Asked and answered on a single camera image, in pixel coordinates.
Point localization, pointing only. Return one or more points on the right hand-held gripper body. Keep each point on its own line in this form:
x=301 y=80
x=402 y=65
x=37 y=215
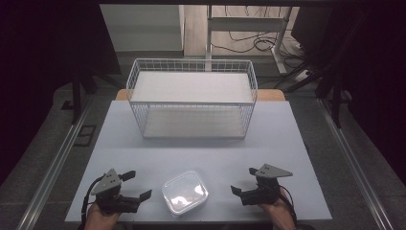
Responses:
x=266 y=188

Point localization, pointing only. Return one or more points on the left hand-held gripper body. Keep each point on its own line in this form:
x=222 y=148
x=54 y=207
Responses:
x=110 y=187

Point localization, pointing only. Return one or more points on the clear plastic lidded container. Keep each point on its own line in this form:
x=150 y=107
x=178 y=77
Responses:
x=185 y=193

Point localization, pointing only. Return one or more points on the person's right hand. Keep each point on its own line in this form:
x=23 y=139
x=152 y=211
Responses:
x=279 y=214

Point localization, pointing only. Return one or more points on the person's left hand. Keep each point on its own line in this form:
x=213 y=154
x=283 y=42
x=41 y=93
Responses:
x=100 y=220

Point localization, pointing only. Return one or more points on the white power strip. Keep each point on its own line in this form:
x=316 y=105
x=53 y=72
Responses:
x=302 y=75

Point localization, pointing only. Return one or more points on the black metal stand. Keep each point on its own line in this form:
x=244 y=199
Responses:
x=335 y=96

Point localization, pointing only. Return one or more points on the white cabinet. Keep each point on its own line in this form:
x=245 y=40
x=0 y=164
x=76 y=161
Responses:
x=143 y=28

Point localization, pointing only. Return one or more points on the aluminium rail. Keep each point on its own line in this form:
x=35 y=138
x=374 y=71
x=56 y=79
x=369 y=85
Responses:
x=51 y=169
x=351 y=159

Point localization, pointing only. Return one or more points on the white metal desk frame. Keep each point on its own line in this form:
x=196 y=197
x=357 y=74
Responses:
x=245 y=24

